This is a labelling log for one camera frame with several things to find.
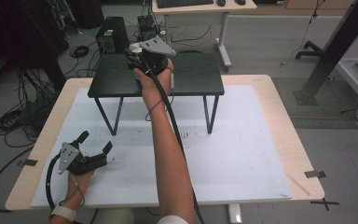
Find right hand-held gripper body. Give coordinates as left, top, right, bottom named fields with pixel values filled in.
left=127, top=35, right=177, bottom=77

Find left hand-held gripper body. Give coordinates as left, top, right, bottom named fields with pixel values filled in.
left=57, top=141, right=109, bottom=175

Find black raised shelf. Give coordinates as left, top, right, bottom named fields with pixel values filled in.
left=87, top=52, right=226, bottom=137

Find person's left hand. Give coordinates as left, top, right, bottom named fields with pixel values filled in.
left=66, top=169, right=96, bottom=205

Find person's right hand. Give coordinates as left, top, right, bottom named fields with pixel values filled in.
left=132, top=58, right=175, bottom=112

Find black computer tower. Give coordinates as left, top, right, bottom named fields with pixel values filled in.
left=94, top=16, right=131, bottom=56

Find white band wristwatch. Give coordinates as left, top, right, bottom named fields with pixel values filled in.
left=49, top=204, right=78, bottom=223

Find black tape piece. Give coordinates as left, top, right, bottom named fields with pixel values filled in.
left=303, top=170, right=327, bottom=179
left=16, top=158, right=39, bottom=168

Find black keyboard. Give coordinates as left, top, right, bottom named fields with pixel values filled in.
left=156, top=0, right=215, bottom=9

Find light wooden desk white legs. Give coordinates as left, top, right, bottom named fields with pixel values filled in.
left=151, top=0, right=258, bottom=70

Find white sleeve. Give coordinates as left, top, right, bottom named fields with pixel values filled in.
left=156, top=215, right=189, bottom=224

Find white board mat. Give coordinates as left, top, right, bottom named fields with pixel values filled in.
left=30, top=85, right=294, bottom=209

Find white table leg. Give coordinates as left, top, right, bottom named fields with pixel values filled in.
left=227, top=203, right=242, bottom=224

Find black stand foot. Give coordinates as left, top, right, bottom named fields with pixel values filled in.
left=295, top=40, right=324, bottom=61

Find grey floor mat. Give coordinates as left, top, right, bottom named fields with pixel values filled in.
left=271, top=77, right=358, bottom=131

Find black metal stand beam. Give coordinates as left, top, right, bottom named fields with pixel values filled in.
left=293, top=0, right=358, bottom=106

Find white wheeled cart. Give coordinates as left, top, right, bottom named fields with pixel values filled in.
left=335, top=21, right=358, bottom=122

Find black tape cross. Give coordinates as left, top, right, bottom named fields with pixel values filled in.
left=310, top=197, right=341, bottom=212

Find thin left wrist wire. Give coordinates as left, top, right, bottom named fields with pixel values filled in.
left=58, top=173, right=87, bottom=209

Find thin wrist wire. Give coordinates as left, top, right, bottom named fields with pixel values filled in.
left=145, top=98, right=165, bottom=122
left=58, top=173, right=87, bottom=209

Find open frame computer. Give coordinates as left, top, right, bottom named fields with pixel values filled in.
left=136, top=14, right=161, bottom=45

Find thick black left gripper cable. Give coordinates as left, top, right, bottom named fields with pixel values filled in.
left=45, top=153, right=63, bottom=213

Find thick black gripper cable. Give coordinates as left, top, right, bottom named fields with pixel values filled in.
left=139, top=53, right=207, bottom=224
left=45, top=153, right=63, bottom=213

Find thin right wrist wire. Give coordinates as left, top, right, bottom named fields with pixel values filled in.
left=145, top=98, right=165, bottom=122

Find coiled black cable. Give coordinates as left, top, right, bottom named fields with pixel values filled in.
left=69, top=45, right=90, bottom=59

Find black floor cable bundle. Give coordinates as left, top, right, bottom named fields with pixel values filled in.
left=0, top=66, right=59, bottom=148

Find thick black right gripper cable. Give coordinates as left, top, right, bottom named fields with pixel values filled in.
left=139, top=53, right=207, bottom=224

